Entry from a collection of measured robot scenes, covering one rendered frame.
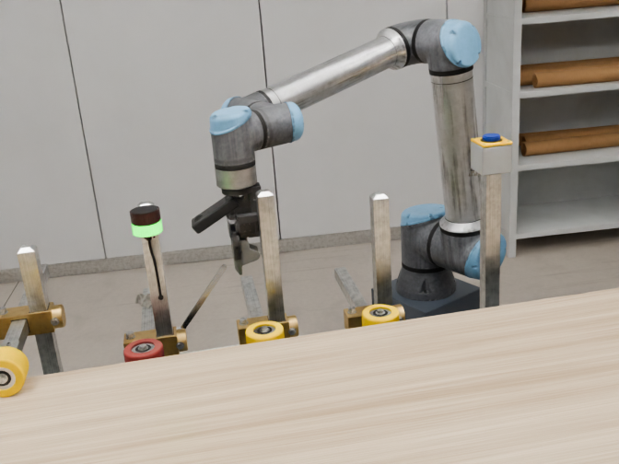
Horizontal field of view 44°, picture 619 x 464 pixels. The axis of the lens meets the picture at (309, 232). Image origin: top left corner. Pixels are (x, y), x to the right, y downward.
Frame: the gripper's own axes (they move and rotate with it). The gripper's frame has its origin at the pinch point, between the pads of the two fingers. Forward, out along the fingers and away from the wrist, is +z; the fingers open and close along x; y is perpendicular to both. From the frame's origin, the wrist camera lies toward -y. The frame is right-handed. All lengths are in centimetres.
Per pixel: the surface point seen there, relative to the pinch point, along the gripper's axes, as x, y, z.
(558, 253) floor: 191, 184, 96
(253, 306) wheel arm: 2.2, 3.0, 10.9
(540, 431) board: -68, 41, 6
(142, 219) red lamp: -15.8, -18.3, -20.1
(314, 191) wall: 246, 61, 62
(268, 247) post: -9.9, 6.7, -8.3
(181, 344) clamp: -11.2, -14.6, 11.2
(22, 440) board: -47, -41, 6
